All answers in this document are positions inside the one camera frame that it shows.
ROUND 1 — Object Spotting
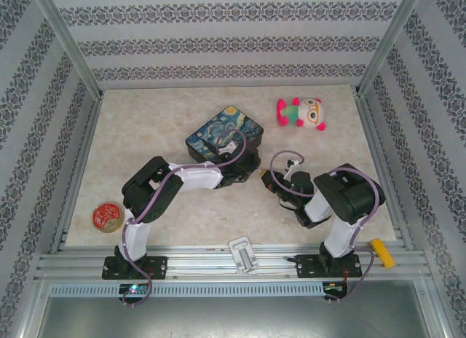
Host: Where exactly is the starry night print box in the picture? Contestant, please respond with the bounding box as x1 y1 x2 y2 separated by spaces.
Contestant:
184 104 264 163

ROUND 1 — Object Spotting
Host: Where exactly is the pink white plush toy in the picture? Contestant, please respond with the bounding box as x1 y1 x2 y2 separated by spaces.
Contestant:
275 96 328 132

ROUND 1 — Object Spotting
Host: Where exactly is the white plastic clamp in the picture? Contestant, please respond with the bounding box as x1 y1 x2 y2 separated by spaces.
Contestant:
228 237 260 275

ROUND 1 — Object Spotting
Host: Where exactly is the yellow plastic block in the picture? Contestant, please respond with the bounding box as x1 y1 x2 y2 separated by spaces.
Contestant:
368 238 396 270

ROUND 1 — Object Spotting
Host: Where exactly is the red gold round tin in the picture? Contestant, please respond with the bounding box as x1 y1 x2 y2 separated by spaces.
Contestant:
90 201 125 234

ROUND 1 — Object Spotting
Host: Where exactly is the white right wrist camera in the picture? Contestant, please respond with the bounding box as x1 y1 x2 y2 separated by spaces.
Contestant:
285 158 301 181

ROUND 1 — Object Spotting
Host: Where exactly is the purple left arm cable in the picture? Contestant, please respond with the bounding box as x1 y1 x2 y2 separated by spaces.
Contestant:
122 128 248 308

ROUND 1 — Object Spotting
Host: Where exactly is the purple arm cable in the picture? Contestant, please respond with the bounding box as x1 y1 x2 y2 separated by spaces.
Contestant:
122 128 248 308
269 150 387 306

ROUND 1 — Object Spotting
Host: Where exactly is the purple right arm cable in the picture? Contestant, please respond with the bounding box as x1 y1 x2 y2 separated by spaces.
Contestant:
269 150 387 306

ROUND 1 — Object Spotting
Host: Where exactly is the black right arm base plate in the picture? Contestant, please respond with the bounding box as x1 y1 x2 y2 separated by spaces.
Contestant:
296 253 363 280

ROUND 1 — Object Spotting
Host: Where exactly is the aluminium side rail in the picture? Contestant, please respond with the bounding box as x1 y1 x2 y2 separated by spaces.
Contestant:
353 91 415 250
50 93 103 252

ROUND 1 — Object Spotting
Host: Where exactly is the aluminium extrusion rail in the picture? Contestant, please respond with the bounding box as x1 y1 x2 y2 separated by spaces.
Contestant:
34 243 433 281

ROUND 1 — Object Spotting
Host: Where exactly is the grey slotted cable duct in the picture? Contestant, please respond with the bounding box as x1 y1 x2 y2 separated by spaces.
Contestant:
49 282 325 297

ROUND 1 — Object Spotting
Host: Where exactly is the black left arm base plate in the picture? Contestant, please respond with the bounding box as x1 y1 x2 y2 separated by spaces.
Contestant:
101 256 168 280

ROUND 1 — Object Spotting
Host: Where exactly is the aluminium frame post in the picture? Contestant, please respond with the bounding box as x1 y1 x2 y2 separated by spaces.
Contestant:
28 0 105 98
355 0 426 95

